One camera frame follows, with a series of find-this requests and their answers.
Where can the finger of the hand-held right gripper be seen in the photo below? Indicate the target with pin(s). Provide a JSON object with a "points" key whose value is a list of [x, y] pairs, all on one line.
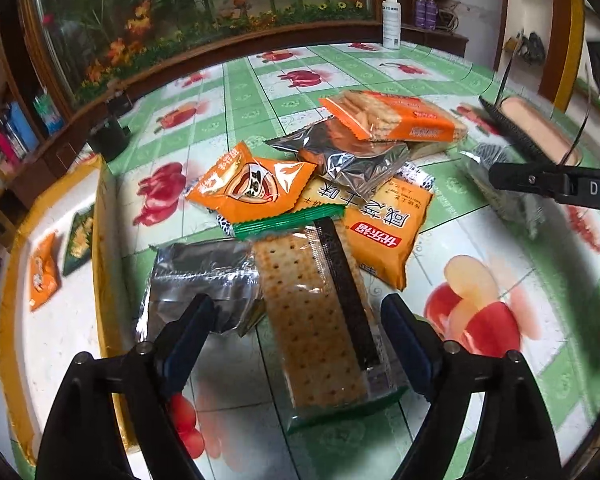
{"points": [[520, 177]]}

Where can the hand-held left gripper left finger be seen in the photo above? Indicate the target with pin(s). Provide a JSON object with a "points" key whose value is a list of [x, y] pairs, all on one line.
{"points": [[190, 345]]}

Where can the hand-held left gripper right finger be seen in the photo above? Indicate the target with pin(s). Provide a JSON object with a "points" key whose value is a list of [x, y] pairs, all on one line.
{"points": [[405, 350]]}

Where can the silver foil snack packet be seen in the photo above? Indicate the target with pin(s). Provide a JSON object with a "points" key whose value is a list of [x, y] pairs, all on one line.
{"points": [[195, 270], [510, 210]]}

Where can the green-edged clear cracker packet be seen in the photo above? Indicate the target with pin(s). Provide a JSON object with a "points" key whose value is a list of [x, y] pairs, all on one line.
{"points": [[310, 320]]}

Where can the yellow-rimmed white tray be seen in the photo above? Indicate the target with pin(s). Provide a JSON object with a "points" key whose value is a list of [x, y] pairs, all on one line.
{"points": [[80, 350]]}

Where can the yellow-orange biscuit packet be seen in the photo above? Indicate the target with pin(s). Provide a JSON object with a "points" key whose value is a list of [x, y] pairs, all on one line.
{"points": [[380, 240]]}

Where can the orange label cracker packet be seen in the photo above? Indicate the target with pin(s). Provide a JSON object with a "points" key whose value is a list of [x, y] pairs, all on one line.
{"points": [[405, 115]]}

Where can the brown silver foil packet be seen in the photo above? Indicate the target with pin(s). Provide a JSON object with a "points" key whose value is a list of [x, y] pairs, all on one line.
{"points": [[360, 165]]}

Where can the orange cartoon snack packet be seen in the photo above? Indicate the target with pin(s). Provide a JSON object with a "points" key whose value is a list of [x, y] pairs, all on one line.
{"points": [[45, 272], [250, 185]]}

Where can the black-framed pink case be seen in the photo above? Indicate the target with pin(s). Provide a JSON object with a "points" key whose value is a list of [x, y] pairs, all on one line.
{"points": [[535, 127]]}

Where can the dark green snack packet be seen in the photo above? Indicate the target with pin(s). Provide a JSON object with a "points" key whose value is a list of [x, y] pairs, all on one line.
{"points": [[79, 242]]}

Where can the wooden side cabinet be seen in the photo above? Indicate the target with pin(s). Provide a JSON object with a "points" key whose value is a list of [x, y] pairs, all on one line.
{"points": [[450, 40]]}

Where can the purple spray can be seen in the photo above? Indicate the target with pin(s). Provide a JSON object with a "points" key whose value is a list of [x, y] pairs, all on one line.
{"points": [[420, 12], [430, 12]]}

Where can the white spray bottle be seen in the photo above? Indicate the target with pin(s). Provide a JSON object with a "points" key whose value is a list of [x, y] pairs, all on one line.
{"points": [[392, 20]]}

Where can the black metal pot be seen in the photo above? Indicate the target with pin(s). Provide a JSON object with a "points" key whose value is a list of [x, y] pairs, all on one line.
{"points": [[107, 140]]}

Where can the wooden shelf cabinet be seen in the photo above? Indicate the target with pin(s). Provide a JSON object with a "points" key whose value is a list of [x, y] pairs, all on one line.
{"points": [[50, 160]]}

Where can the small black metal stand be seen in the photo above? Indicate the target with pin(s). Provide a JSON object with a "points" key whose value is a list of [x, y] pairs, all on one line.
{"points": [[119, 104]]}

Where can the green fruit-print tablecloth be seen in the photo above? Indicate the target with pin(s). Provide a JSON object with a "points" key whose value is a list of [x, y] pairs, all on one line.
{"points": [[280, 85]]}

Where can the green-blue bottle pack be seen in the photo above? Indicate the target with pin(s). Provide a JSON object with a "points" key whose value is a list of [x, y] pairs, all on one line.
{"points": [[49, 112]]}

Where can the blue container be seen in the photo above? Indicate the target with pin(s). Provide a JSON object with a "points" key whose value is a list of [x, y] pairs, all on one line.
{"points": [[18, 127]]}

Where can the glass cabinet with artificial flowers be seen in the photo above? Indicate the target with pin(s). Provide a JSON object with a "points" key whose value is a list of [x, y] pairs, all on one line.
{"points": [[180, 20]]}

